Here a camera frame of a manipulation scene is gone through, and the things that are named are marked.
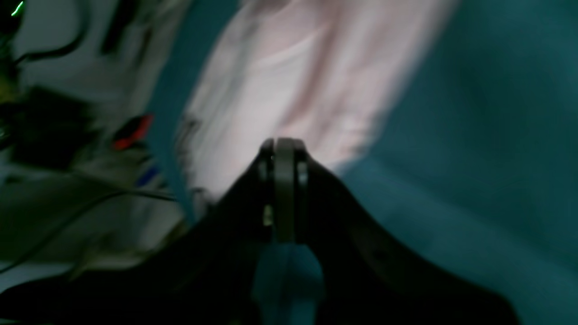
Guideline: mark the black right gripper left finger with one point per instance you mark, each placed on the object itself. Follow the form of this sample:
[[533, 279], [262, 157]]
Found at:
[[203, 278]]

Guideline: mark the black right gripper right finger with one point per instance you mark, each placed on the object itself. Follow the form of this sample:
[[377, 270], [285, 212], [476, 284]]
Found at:
[[370, 278]]

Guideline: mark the pink T-shirt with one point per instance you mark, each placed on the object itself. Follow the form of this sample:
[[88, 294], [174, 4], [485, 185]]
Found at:
[[323, 71]]

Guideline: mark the teal table cloth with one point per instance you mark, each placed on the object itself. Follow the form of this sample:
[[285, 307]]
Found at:
[[475, 165]]

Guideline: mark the orange black clamp top right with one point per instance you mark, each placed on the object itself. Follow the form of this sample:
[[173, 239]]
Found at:
[[132, 132]]

